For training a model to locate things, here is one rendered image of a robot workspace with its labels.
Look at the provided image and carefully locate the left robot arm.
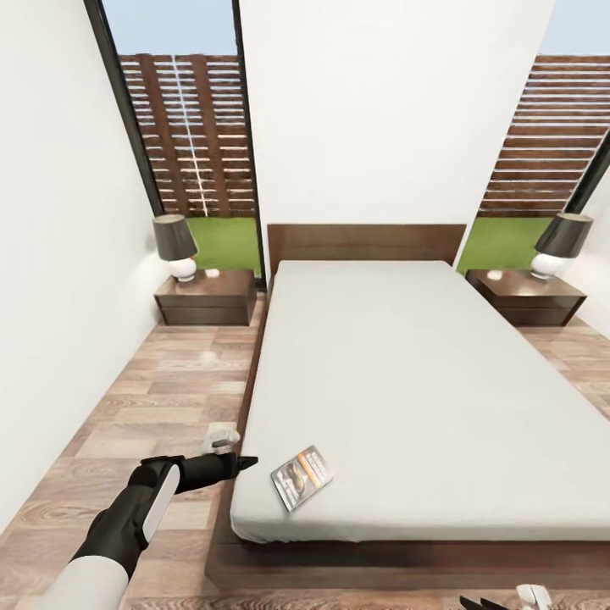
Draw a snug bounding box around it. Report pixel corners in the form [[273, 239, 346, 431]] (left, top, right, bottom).
[[33, 430, 258, 610]]

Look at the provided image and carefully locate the hardback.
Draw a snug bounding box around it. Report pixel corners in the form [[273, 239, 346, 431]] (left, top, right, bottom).
[[270, 445, 335, 513]]

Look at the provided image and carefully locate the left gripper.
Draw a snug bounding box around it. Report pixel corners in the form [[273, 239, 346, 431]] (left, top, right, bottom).
[[196, 451, 258, 489]]

